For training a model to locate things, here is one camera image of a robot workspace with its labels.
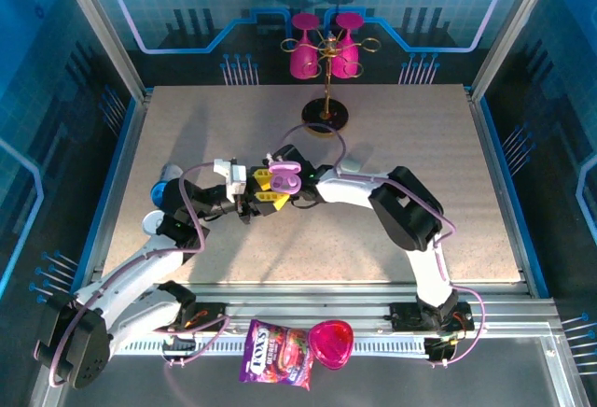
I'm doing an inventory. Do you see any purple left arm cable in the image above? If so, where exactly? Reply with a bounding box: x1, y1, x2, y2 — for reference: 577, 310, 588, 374
46, 161, 232, 388

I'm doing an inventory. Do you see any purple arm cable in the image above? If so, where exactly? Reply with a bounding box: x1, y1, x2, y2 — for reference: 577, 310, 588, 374
278, 121, 487, 367
46, 161, 232, 388

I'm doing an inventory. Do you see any black connector box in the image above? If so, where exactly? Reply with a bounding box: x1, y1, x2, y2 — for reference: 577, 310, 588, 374
161, 335, 197, 358
426, 335, 457, 364

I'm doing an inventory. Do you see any pink heart-shaped container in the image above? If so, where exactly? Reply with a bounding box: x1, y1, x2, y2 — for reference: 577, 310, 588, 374
308, 317, 355, 371

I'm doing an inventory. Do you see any purple candy bag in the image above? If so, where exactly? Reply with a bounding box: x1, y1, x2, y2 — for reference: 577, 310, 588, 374
237, 317, 312, 392

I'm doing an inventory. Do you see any white round lid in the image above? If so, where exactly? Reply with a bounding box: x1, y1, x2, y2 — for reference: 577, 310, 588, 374
141, 210, 165, 236

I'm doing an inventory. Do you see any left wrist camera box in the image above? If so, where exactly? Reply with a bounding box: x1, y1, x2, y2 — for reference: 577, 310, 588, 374
213, 158, 248, 197

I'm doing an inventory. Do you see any aluminium frame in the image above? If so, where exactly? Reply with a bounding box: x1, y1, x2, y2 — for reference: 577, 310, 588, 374
27, 0, 587, 407

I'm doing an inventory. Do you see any yogurt cup with blue lid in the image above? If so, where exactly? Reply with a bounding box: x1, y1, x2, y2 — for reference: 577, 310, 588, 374
149, 162, 186, 208

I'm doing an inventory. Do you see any white slotted cable duct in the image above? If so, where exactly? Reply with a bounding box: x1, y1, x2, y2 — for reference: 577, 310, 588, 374
111, 335, 428, 358

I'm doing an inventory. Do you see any pink goblet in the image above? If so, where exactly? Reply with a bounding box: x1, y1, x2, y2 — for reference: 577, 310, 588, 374
329, 11, 364, 79
288, 12, 322, 80

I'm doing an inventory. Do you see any purple earbud charging case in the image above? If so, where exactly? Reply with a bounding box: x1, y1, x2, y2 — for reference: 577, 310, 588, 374
268, 159, 303, 197

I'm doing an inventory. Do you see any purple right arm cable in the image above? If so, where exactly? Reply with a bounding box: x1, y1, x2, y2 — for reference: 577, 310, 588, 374
278, 121, 487, 367

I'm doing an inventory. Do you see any gold cup rack black base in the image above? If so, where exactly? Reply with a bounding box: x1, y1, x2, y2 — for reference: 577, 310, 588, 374
279, 28, 382, 137

